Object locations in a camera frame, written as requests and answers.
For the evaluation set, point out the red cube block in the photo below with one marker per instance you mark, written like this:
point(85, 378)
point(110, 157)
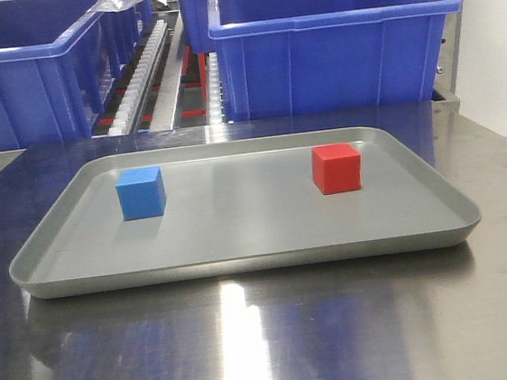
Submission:
point(336, 168)

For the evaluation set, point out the blue cube block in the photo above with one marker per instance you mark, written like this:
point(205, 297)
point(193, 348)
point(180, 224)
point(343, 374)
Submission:
point(141, 193)

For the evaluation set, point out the grey metal tray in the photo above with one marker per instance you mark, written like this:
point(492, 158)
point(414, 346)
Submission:
point(237, 207)

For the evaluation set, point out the blue plastic bin right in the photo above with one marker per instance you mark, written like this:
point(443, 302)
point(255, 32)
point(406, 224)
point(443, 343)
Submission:
point(300, 57)

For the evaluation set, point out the blue plastic bin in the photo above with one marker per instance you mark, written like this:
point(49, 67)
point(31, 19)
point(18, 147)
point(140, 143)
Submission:
point(56, 71)
point(300, 57)

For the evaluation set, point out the blue bin rear centre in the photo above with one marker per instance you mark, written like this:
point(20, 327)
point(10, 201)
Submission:
point(194, 14)

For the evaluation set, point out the blue plastic bin left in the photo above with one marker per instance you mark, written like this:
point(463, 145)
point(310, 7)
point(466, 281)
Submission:
point(56, 71)

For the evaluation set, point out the white roller conveyor rail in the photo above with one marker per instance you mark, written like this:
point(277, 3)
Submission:
point(129, 114)

